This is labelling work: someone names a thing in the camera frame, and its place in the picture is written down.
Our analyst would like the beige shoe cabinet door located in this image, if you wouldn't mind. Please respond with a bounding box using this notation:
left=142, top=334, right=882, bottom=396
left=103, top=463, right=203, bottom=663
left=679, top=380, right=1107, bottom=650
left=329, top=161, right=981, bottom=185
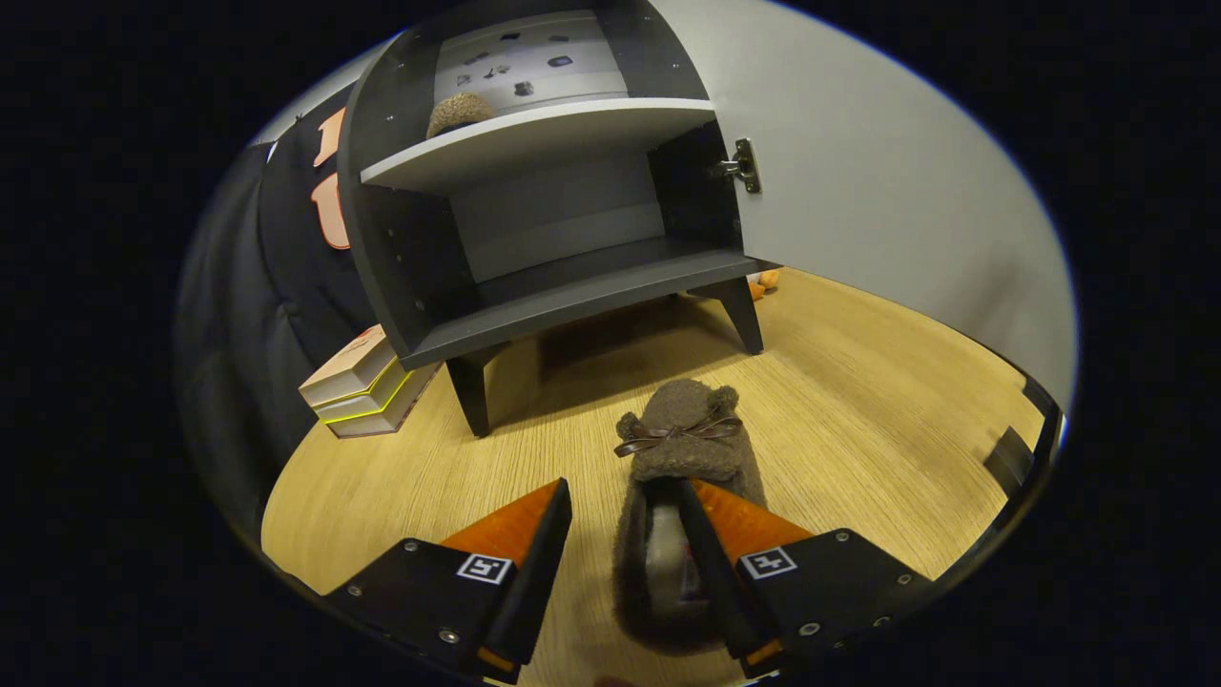
left=649, top=0, right=1079, bottom=411

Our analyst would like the brown fuzzy shoe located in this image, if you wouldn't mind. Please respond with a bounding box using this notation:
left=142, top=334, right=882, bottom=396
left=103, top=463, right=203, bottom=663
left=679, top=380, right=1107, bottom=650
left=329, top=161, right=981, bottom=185
left=610, top=379, right=769, bottom=656
left=425, top=92, right=497, bottom=139

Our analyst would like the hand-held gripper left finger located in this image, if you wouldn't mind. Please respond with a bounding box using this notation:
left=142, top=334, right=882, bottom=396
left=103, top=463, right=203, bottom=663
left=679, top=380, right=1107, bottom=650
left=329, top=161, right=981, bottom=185
left=324, top=477, right=573, bottom=686

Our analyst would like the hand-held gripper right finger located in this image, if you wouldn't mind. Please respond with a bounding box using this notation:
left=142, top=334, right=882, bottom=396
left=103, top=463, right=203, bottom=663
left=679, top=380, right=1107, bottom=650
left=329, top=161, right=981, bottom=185
left=668, top=475, right=941, bottom=680

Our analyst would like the dark grey shoe cabinet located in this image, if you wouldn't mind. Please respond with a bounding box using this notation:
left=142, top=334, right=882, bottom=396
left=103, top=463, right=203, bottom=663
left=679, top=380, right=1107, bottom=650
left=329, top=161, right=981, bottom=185
left=337, top=0, right=778, bottom=440

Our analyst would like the pale thick book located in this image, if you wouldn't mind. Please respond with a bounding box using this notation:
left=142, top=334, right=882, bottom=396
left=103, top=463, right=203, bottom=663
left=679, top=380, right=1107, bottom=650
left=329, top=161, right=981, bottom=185
left=329, top=363, right=442, bottom=440

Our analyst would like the metal door hinge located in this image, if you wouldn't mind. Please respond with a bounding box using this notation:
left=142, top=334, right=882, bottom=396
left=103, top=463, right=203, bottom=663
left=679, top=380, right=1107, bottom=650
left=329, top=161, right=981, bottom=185
left=711, top=138, right=763, bottom=196

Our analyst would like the black backdrop cloth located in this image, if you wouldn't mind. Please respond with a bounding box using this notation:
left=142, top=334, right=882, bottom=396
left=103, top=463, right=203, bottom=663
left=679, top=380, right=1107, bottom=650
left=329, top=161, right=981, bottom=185
left=175, top=86, right=383, bottom=535

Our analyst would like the yellow edged book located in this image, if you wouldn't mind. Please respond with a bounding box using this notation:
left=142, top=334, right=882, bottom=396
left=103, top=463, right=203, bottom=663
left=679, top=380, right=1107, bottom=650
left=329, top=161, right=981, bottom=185
left=315, top=358, right=416, bottom=426

